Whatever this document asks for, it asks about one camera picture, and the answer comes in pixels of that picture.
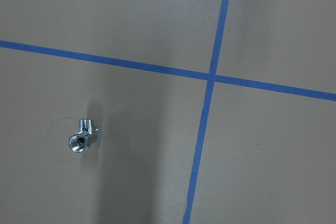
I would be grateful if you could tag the chrome angle valve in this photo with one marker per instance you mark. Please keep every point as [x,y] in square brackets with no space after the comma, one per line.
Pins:
[87,135]

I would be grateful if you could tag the brown paper table mat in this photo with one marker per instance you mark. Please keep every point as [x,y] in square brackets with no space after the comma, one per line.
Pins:
[210,111]

